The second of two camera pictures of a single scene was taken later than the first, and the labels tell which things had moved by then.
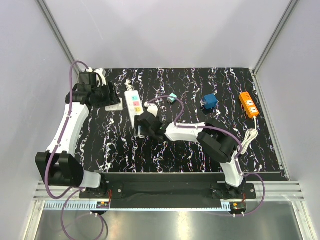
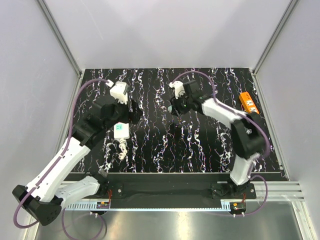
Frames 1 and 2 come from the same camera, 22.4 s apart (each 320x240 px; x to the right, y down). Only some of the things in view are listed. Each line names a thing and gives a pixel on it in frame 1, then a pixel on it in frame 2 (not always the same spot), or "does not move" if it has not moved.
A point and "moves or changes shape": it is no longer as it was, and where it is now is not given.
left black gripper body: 104,98 -> 125,115
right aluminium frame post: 285,18 does not move
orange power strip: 248,104 does not move
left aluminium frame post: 59,36 does not move
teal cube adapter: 172,99 -> 169,109
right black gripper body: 146,133 -> 182,105
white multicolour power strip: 134,105 moves or changes shape
